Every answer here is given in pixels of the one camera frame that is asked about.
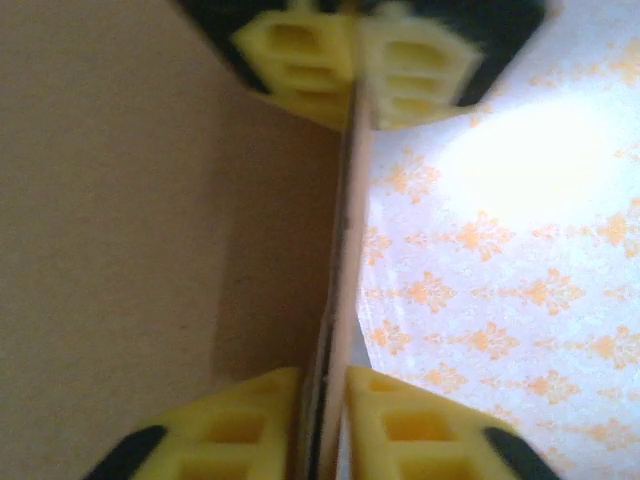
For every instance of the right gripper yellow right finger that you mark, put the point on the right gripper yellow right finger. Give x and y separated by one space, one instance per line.
415 440

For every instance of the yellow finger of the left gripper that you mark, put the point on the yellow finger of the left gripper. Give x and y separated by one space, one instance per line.
300 55
415 65

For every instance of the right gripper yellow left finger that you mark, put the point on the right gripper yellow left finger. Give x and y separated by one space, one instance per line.
225 435

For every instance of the brown cardboard paper box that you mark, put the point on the brown cardboard paper box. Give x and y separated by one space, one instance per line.
150 225

